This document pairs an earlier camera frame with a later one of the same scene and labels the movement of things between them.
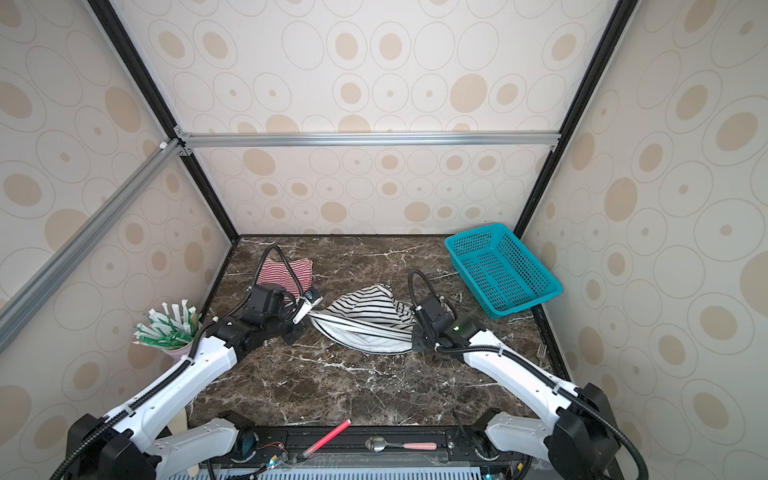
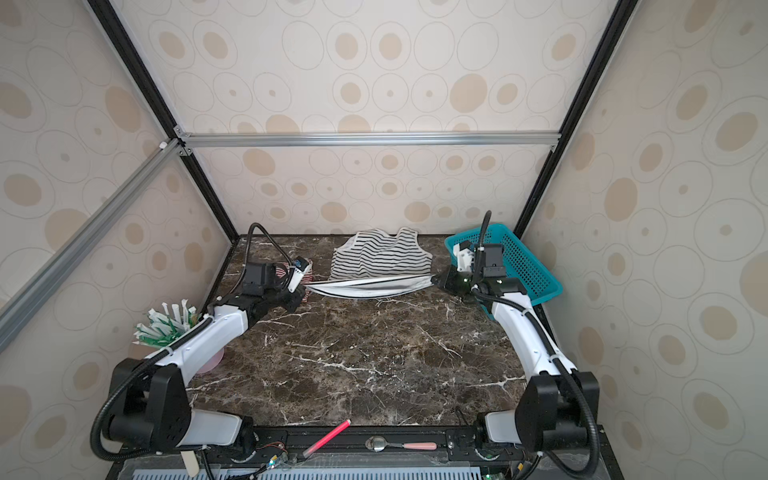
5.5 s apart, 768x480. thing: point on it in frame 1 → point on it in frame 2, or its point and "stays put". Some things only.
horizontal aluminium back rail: x=368 y=140 stays put
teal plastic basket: x=504 y=276 stays put
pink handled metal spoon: x=379 y=444 stays put
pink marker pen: x=327 y=438 stays put
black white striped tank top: x=372 y=321 → x=379 y=264
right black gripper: x=416 y=342 → x=449 y=283
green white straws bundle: x=166 y=330 stays put
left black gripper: x=293 y=335 → x=295 y=298
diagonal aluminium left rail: x=28 y=299 stays put
